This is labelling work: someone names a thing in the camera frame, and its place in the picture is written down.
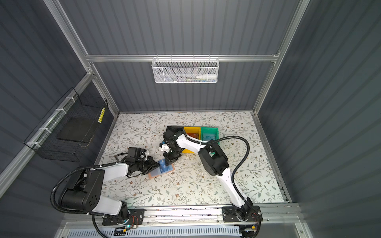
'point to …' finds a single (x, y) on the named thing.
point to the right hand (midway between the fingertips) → (168, 163)
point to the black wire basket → (72, 124)
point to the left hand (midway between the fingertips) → (161, 166)
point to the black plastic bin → (174, 129)
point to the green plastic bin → (208, 134)
